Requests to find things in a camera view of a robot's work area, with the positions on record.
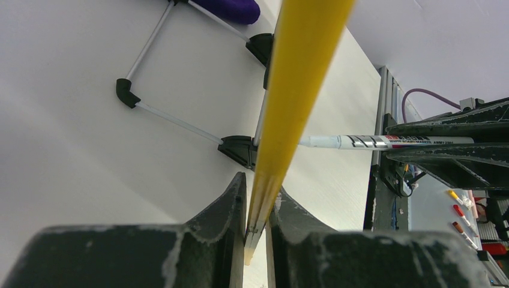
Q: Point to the blue capped whiteboard marker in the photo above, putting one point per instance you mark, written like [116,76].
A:
[378,143]

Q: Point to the yellow capped marker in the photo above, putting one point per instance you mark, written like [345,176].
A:
[462,199]

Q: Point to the purple cloth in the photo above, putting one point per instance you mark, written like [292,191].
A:
[243,12]

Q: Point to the red capped marker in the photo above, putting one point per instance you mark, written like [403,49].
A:
[462,215]

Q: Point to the yellow framed whiteboard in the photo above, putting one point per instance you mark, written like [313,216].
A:
[307,35]

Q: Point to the brown capped marker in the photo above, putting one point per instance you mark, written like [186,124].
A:
[461,231]

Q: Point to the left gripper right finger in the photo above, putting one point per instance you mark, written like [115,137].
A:
[302,251]

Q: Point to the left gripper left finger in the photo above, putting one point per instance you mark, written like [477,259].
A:
[205,251]

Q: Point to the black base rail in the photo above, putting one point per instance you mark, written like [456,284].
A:
[386,206]

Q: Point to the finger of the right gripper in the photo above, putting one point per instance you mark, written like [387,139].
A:
[487,123]
[477,166]

